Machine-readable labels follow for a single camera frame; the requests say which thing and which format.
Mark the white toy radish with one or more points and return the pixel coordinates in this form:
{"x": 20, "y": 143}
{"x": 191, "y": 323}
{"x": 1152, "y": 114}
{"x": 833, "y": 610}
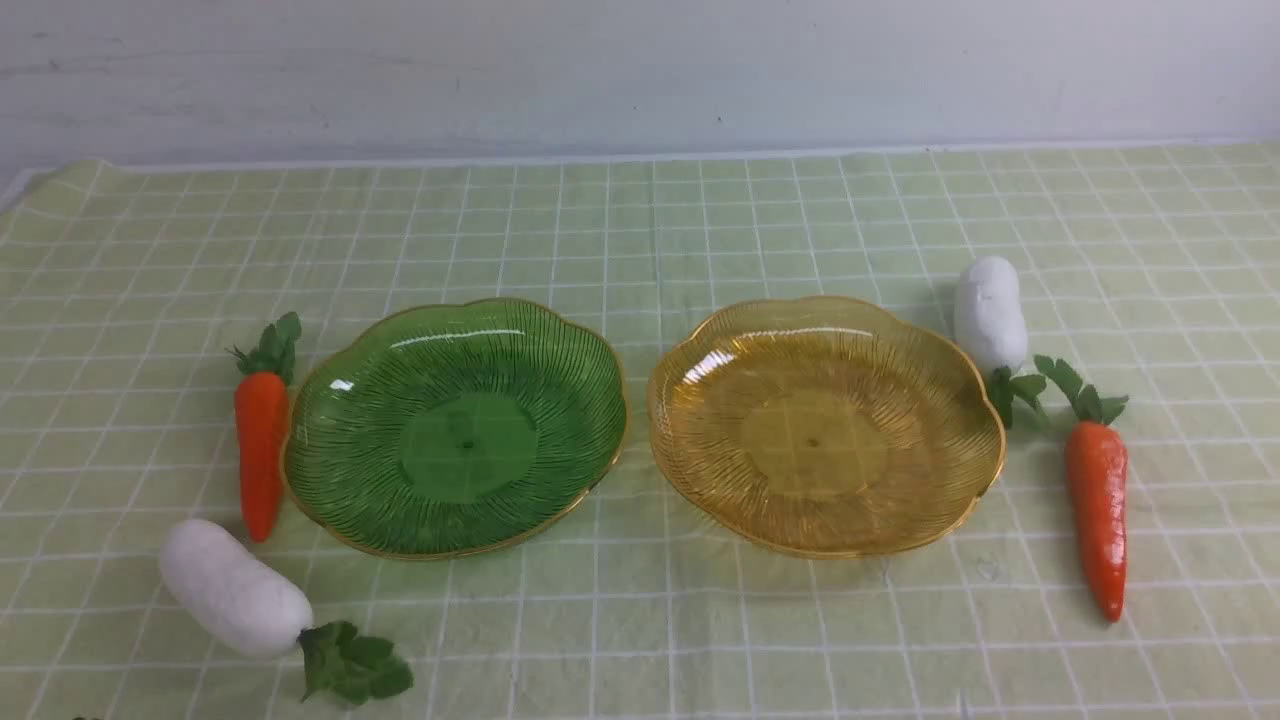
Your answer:
{"x": 255, "y": 611}
{"x": 990, "y": 327}

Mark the toy carrot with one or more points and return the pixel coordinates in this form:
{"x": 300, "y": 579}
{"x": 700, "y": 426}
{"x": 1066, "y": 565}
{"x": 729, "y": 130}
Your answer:
{"x": 261, "y": 405}
{"x": 1096, "y": 464}

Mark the amber ribbed plastic plate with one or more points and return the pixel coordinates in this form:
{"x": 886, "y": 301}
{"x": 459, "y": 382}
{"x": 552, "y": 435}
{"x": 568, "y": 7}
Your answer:
{"x": 824, "y": 427}

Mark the green ribbed plastic plate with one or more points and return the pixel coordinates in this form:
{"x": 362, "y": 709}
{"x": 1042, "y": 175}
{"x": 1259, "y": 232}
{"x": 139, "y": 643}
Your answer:
{"x": 453, "y": 429}

